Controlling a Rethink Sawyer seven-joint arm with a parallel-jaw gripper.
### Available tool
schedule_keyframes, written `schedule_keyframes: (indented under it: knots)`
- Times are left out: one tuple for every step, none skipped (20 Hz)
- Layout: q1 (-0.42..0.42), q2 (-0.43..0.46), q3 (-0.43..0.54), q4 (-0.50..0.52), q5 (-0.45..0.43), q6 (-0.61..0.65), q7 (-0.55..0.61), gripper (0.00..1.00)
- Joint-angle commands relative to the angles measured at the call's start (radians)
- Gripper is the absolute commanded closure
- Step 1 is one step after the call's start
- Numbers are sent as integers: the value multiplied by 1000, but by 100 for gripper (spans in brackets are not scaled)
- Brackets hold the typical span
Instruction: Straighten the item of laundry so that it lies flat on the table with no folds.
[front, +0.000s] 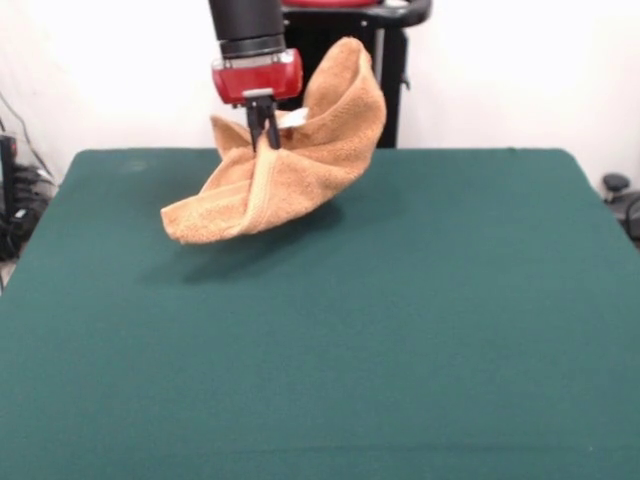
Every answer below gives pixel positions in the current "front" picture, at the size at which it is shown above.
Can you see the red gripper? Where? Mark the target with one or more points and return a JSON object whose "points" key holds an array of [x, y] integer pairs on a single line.
{"points": [[260, 80]]}

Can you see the orange terry towel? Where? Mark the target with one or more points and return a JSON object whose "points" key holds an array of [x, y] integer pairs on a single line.
{"points": [[310, 175]]}

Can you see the red robot base disc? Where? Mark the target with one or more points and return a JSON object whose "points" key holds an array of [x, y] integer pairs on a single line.
{"points": [[330, 2]]}

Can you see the dark green table cloth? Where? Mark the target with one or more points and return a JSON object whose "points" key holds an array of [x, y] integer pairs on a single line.
{"points": [[400, 325]]}

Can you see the black electrical box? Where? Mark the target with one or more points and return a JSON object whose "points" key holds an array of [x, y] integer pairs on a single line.
{"points": [[7, 165]]}

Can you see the black office chair base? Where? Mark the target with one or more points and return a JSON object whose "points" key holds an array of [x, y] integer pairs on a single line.
{"points": [[616, 182]]}

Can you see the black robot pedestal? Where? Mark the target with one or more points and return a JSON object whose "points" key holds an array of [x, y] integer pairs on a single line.
{"points": [[390, 75]]}

